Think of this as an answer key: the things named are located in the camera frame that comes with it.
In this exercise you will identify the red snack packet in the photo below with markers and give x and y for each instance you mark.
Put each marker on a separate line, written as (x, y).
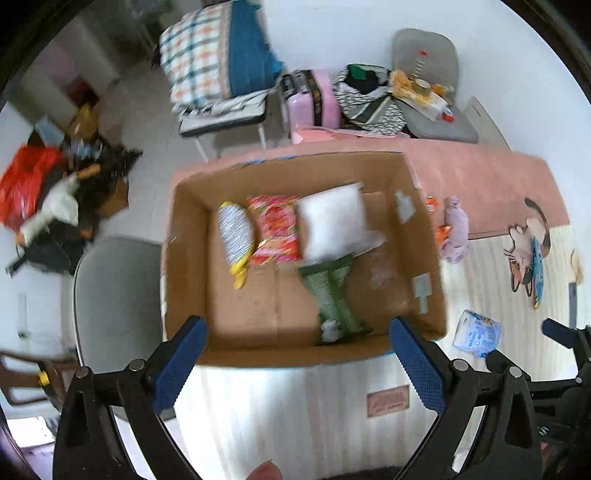
(276, 228)

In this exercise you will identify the orange snack packet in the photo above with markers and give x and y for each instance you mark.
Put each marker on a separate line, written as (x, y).
(441, 233)

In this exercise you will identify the pink suitcase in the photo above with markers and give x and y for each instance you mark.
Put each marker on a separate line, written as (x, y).
(310, 99)

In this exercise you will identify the white metal-frame chair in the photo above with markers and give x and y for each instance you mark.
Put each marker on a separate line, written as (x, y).
(221, 117)

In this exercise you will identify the white cloth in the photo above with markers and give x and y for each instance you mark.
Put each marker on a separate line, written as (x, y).
(55, 207)

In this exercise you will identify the grey chair with red mark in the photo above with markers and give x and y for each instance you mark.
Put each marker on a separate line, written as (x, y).
(438, 92)

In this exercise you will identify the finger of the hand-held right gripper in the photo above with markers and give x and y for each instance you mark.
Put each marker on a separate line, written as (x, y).
(556, 328)
(497, 360)

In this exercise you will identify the blue towel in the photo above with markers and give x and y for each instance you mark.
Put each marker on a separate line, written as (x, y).
(249, 50)

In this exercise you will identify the pile of dark clothes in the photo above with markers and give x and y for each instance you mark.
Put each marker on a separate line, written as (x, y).
(87, 198)

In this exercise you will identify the striped tote bag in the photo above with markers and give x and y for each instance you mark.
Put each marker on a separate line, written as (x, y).
(369, 104)

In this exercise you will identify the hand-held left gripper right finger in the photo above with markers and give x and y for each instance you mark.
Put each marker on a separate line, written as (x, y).
(418, 364)

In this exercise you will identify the brown wooden chair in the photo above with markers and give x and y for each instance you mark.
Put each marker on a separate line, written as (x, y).
(32, 374)

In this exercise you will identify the blue and white tissue packet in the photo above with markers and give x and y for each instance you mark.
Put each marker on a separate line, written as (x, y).
(478, 333)

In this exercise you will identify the clear plastic bag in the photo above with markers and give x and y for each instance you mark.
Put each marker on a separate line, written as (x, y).
(383, 270)

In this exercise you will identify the white pillow-shaped packet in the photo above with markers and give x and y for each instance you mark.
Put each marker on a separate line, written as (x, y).
(330, 221)

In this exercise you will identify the silver and yellow snack packet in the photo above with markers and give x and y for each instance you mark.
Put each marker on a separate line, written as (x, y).
(235, 235)

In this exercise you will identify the green snack packet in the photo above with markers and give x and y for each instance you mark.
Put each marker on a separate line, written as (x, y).
(334, 295)

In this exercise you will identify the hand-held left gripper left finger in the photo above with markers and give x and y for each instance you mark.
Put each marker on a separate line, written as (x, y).
(180, 364)

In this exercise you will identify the person's left hand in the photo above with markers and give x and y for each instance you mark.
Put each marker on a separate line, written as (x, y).
(264, 470)

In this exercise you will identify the plaid folded blanket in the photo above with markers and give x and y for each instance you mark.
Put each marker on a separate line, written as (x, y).
(196, 64)

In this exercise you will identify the red plastic bag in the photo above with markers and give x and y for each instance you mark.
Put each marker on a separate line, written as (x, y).
(23, 184)

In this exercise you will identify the yellow snack clutter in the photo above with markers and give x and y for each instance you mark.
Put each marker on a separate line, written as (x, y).
(422, 90)

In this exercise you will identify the brown cardboard box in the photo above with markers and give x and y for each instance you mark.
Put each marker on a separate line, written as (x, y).
(272, 318)

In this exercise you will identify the pink cat-print table mat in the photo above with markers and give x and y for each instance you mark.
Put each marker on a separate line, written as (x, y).
(300, 415)

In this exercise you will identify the grey padded chair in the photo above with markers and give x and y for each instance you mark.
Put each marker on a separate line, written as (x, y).
(117, 295)

